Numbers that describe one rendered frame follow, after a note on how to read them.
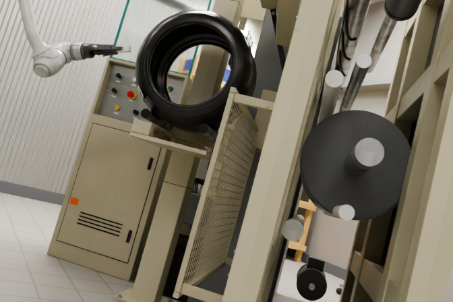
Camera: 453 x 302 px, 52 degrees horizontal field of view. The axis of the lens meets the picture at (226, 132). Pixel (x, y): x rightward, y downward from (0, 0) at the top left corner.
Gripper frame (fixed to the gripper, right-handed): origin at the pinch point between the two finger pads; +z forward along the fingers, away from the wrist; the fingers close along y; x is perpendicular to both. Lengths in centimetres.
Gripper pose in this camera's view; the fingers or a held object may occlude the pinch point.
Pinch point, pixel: (123, 48)
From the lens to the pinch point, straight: 238.8
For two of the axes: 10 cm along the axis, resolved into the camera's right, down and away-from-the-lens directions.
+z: 9.9, -0.2, -1.6
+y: 1.6, 1.6, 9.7
